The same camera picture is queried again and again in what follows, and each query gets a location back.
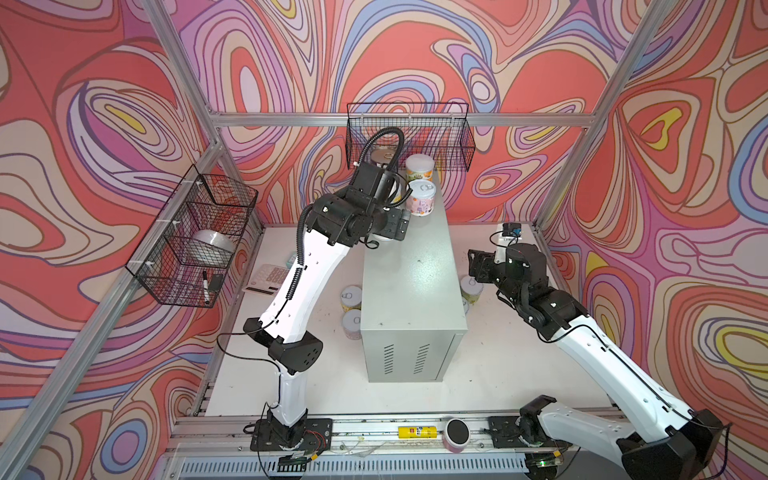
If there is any yellow green tin can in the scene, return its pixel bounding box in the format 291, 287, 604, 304
460, 275, 484, 305

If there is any pink labelled tin can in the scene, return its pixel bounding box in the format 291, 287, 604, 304
406, 179, 437, 217

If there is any green orange labelled can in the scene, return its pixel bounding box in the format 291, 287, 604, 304
405, 153, 435, 182

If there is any yellow labelled tin can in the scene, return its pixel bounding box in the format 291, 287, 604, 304
387, 184, 404, 206

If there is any blue labelled tin can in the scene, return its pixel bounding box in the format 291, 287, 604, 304
369, 146, 396, 167

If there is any white labelled tin can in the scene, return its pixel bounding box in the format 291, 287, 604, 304
340, 285, 362, 312

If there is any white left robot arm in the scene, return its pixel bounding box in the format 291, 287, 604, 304
244, 160, 412, 433

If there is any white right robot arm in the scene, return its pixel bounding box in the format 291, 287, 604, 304
468, 244, 726, 479

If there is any pale tin can by cabinet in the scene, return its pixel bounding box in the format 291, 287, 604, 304
341, 309, 362, 340

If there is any grey metal cabinet box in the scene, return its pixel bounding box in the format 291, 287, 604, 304
361, 182, 468, 383

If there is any pink desk calculator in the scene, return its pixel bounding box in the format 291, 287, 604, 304
244, 264, 289, 295

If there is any yellow label sticker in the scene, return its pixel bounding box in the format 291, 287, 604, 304
398, 426, 438, 440

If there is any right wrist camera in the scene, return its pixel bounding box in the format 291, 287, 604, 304
501, 222, 522, 238

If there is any black wire basket back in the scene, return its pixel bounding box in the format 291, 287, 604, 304
345, 100, 476, 172

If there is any black wire basket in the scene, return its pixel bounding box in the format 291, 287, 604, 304
345, 100, 476, 172
125, 166, 258, 308

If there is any aluminium frame back bar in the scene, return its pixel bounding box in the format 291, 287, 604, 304
209, 112, 597, 128

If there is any black wire basket left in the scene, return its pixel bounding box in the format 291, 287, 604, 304
125, 166, 258, 308

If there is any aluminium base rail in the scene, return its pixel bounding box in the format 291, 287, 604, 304
167, 410, 607, 479

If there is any aluminium frame post left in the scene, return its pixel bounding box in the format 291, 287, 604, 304
140, 0, 265, 235

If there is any aluminium frame post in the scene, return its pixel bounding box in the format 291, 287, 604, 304
140, 0, 265, 235
532, 1, 675, 233

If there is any aluminium frame post right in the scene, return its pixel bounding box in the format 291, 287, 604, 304
532, 1, 675, 233

